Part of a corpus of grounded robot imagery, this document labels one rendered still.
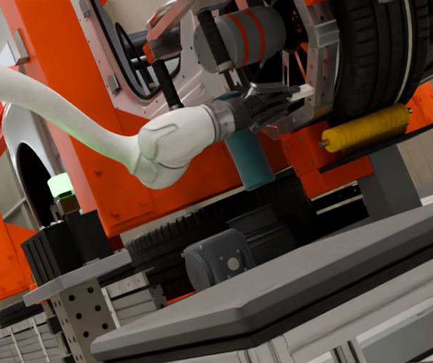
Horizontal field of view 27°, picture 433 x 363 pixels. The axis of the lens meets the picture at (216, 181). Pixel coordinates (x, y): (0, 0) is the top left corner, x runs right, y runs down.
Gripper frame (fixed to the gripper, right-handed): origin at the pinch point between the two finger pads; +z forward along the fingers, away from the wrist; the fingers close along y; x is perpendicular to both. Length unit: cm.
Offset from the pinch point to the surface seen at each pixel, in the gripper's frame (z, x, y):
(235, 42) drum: -2.1, 23.7, 3.3
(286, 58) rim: 17.9, 28.8, -9.3
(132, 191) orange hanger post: -24, 43, -47
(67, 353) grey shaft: -30, 102, -163
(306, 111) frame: 7.1, 5.4, -10.5
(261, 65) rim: 17.9, 40.1, -16.6
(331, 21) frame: 12.0, 4.6, 13.3
